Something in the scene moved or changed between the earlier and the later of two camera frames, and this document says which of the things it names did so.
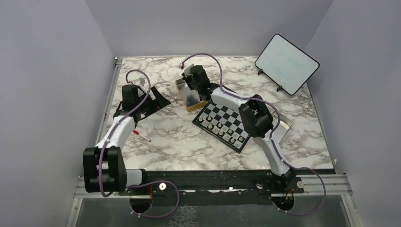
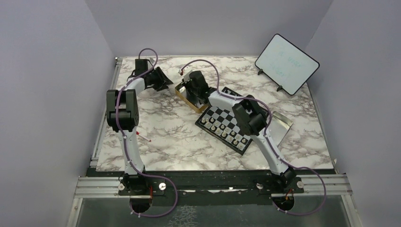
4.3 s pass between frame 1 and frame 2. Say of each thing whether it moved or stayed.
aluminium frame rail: stayed
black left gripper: moved
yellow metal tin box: moved
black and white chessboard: stayed
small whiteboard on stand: stayed
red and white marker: stayed
